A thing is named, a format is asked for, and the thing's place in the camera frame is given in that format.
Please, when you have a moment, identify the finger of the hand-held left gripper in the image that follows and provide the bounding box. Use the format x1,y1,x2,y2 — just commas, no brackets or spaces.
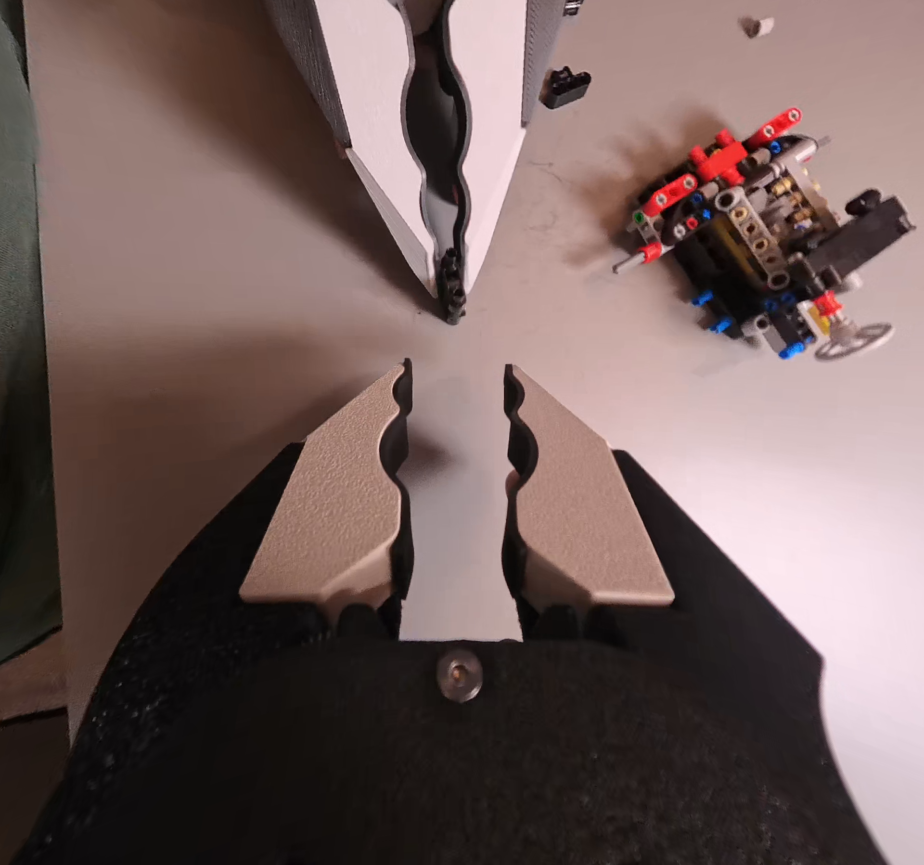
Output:
309,0,443,300
446,0,530,297

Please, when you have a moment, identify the black lego beam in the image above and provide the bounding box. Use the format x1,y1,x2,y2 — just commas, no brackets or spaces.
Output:
435,247,470,326

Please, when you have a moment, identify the lego car model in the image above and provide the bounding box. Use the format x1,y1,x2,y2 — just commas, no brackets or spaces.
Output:
612,108,916,362

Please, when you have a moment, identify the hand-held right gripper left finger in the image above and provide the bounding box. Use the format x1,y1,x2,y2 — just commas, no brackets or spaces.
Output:
238,358,416,624

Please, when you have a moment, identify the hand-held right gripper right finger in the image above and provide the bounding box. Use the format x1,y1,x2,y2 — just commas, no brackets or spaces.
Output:
503,364,677,613

